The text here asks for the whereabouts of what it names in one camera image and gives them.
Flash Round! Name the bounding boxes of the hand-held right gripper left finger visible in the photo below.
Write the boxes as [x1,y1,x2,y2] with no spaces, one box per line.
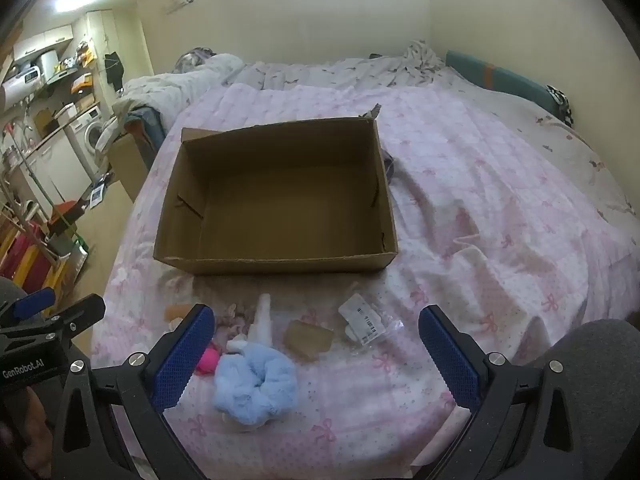
[50,303,217,480]

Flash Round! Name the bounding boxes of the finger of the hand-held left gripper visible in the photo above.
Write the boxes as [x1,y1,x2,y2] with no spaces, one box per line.
[47,293,107,343]
[11,287,57,322]

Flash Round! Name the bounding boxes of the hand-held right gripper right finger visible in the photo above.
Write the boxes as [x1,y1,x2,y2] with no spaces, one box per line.
[415,304,597,480]

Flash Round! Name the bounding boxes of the bright pink soft item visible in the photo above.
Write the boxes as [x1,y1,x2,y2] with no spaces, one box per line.
[194,341,221,376]

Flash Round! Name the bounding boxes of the grey floral scrunchie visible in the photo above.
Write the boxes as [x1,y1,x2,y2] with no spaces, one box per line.
[215,317,257,342]

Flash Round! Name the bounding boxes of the fluffy light blue scrunchie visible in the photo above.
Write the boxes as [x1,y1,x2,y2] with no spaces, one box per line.
[214,345,299,423]

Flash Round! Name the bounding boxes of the white sock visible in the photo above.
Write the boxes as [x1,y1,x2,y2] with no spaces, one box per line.
[226,293,274,356]

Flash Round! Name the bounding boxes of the clear plastic packet white label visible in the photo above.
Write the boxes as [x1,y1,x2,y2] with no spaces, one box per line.
[337,294,403,347]

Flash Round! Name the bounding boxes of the brown cardboard box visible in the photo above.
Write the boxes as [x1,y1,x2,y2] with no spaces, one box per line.
[153,116,400,276]

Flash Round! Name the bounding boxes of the wooden rack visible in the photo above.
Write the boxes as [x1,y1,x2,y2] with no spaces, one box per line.
[0,205,68,293]

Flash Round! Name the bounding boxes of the red bag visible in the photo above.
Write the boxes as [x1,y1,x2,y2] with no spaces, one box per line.
[0,232,36,281]

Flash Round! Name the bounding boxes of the pink bow-print blanket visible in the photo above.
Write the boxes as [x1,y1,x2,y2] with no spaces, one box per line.
[92,82,640,480]

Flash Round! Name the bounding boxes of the small cardboard box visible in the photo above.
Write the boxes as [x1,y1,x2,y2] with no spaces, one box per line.
[107,132,152,203]

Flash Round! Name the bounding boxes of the white washing machine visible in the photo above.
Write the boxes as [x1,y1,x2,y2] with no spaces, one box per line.
[65,107,110,181]

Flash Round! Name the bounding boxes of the blue jeans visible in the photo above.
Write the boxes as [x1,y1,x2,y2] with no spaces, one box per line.
[124,106,166,153]

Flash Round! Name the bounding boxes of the white water heater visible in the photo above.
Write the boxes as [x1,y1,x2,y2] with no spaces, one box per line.
[0,80,36,111]

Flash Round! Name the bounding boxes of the black hanging garment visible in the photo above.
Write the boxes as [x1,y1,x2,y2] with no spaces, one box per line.
[104,51,125,90]

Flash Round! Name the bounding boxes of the grey patterned pillow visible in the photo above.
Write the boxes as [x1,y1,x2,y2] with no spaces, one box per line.
[172,47,219,74]

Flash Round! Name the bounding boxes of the black and white patterned cloth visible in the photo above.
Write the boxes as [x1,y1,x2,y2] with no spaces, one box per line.
[545,84,577,129]

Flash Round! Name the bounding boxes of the teal pillow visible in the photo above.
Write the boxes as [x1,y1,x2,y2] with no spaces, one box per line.
[445,50,562,117]

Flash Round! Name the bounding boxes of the grey floral duvet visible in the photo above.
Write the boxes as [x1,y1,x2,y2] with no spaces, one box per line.
[112,40,451,128]

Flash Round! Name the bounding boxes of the cream wall cabinets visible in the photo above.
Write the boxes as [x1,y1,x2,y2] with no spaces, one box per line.
[12,7,121,63]

